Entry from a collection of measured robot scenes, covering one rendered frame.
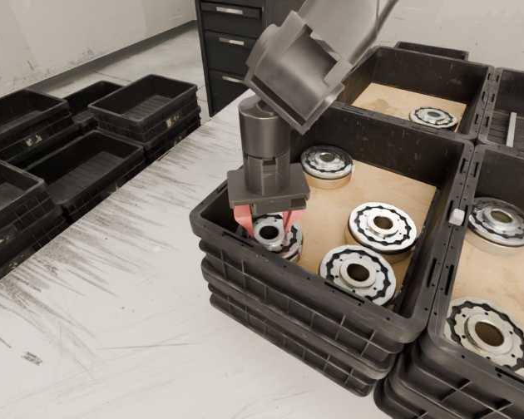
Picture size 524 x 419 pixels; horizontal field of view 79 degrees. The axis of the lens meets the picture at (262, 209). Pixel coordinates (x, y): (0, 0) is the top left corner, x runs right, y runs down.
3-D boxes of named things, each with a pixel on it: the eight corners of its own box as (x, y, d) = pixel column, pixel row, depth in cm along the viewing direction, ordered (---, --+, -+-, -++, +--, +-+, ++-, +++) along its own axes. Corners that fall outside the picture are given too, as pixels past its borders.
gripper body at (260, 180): (228, 180, 44) (221, 134, 39) (299, 173, 45) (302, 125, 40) (230, 213, 40) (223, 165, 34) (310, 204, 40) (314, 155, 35)
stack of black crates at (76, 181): (98, 264, 131) (61, 204, 107) (51, 238, 141) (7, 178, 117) (162, 204, 156) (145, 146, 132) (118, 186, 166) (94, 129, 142)
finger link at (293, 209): (250, 219, 50) (245, 170, 44) (294, 213, 51) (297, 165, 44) (254, 252, 45) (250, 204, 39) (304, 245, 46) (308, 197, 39)
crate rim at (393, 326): (413, 351, 31) (422, 340, 30) (185, 229, 43) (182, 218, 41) (469, 153, 55) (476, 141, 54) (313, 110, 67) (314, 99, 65)
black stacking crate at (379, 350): (386, 380, 38) (418, 341, 30) (197, 270, 49) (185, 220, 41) (446, 194, 62) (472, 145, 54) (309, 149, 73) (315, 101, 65)
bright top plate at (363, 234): (410, 262, 45) (412, 259, 45) (341, 239, 48) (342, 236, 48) (418, 216, 51) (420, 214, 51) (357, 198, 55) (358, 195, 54)
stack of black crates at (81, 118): (106, 180, 169) (80, 123, 145) (67, 165, 179) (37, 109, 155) (156, 144, 194) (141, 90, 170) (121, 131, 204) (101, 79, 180)
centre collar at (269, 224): (273, 252, 45) (273, 249, 45) (245, 237, 48) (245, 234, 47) (291, 231, 48) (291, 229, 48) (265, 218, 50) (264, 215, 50)
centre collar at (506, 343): (506, 366, 35) (508, 364, 34) (458, 337, 37) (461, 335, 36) (515, 332, 37) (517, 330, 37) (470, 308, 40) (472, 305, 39)
